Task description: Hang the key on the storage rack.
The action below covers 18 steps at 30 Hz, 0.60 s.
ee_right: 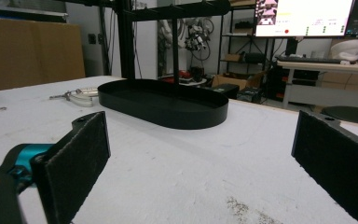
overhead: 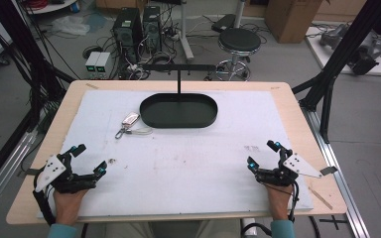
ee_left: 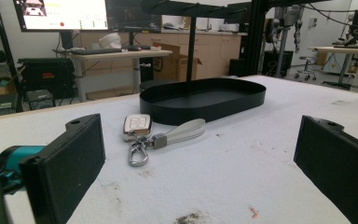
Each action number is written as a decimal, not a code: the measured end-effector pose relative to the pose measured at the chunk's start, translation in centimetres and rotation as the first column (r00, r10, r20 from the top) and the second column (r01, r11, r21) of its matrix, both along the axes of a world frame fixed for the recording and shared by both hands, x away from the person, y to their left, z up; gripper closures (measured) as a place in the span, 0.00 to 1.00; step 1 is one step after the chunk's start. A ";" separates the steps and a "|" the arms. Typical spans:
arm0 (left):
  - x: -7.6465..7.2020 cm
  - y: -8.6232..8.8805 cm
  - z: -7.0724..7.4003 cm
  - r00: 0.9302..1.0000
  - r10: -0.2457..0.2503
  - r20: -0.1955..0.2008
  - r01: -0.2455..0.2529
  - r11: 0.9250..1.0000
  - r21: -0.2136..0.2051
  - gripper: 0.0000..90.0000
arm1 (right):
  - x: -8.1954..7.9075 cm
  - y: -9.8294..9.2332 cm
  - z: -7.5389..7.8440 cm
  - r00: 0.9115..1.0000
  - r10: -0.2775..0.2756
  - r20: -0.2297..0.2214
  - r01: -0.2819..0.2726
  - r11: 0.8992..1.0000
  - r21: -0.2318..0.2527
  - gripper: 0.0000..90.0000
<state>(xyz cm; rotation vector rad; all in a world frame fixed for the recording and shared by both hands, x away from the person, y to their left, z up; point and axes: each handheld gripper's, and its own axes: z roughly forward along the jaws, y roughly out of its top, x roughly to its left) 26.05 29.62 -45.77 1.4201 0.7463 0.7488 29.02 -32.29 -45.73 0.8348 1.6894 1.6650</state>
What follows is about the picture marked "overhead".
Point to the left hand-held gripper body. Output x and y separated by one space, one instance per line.
51 170

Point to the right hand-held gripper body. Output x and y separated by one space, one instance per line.
297 165

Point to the aluminium rail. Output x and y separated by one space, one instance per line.
3 172
337 178

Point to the white power supply unit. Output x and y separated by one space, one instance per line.
103 63
92 62

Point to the white foam mat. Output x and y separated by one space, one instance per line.
185 165

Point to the grey tape strip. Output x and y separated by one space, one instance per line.
329 170
29 172

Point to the person's right hand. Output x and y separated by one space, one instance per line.
279 201

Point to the grey robot device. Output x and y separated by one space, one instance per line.
333 35

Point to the black robot device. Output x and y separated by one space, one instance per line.
365 56

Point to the large black computer tower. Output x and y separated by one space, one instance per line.
127 33

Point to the grey desk leg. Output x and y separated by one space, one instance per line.
184 33

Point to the black key stand with tray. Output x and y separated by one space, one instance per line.
178 112

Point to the brown cardboard box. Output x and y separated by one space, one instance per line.
291 20

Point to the slim black computer tower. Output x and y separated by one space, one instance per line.
151 28

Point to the person's left hand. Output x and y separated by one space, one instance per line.
67 206

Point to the black metal frame post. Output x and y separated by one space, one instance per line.
344 49
23 49

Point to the clear plastic bag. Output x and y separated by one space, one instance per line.
71 25

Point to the thin wooden stick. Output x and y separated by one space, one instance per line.
320 199

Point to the black round stool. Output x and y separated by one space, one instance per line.
239 40

